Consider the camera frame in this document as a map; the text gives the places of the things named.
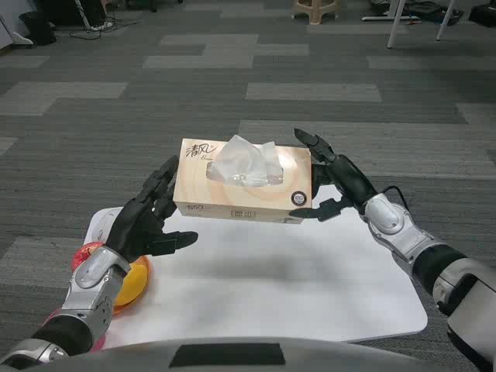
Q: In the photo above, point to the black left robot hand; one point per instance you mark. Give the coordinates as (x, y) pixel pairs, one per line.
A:
(133, 228)

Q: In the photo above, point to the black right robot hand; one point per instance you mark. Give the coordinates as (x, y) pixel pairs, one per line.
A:
(352, 182)

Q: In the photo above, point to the beige tissue box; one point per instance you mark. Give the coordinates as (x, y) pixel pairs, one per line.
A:
(263, 201)

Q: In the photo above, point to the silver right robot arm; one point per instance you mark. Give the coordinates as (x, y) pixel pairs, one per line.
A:
(391, 224)

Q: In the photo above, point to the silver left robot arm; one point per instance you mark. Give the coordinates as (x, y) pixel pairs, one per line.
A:
(93, 286)

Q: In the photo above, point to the white tissue sheet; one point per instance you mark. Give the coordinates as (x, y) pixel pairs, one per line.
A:
(240, 159)

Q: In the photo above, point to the black box-shaped bag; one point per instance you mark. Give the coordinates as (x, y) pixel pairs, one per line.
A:
(482, 16)

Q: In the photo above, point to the white computer mouse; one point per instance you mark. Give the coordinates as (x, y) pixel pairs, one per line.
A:
(102, 226)

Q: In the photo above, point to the orange plate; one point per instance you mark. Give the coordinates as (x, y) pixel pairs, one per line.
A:
(135, 283)

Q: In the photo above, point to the red apple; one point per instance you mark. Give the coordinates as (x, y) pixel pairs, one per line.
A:
(83, 255)

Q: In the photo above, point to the pink plate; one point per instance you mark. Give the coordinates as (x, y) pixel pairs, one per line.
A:
(99, 343)

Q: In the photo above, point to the thick white table leg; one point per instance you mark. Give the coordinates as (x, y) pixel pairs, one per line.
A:
(395, 23)

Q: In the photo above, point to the white table base foot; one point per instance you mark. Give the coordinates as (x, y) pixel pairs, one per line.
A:
(377, 18)

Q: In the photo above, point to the silver robot chest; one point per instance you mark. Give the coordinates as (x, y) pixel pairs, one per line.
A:
(348, 356)

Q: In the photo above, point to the beige plastic stool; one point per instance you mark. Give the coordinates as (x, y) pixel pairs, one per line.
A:
(310, 11)

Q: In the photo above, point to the thin white table leg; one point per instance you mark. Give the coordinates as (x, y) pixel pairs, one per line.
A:
(444, 19)

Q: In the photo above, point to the dark flat bag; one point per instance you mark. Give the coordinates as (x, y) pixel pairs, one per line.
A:
(426, 9)

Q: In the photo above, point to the white power strip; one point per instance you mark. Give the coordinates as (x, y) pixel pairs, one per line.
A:
(100, 26)

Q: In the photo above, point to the white slanted desk leg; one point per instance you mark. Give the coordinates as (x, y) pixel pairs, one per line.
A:
(83, 15)

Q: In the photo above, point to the black trash bin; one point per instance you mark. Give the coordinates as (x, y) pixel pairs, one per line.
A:
(36, 27)

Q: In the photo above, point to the white cabinet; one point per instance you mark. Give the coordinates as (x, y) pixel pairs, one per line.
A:
(7, 33)

